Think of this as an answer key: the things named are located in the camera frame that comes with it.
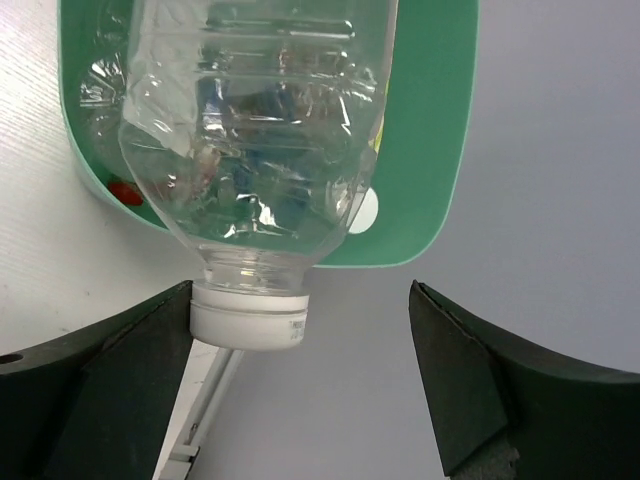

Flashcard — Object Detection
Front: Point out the clear bottle blue green label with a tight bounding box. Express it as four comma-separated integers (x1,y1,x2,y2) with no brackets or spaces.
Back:
347,115,384,235

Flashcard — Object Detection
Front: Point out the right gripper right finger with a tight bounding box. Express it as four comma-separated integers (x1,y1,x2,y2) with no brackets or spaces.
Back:
409,282,639,479

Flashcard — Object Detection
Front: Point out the large clear square bottle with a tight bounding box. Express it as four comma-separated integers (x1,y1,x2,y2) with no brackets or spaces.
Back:
119,1,398,351

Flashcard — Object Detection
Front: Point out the green plastic bin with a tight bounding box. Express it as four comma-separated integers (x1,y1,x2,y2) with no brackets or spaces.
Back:
57,1,480,269

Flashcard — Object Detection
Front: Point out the aluminium table rail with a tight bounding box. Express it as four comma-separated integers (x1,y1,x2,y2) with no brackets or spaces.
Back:
152,343,244,479

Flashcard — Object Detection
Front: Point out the clear bottle red white label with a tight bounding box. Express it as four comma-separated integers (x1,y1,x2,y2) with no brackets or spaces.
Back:
79,1,144,207

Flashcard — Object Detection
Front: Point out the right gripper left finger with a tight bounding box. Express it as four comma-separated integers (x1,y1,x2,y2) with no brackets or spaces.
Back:
1,281,193,479

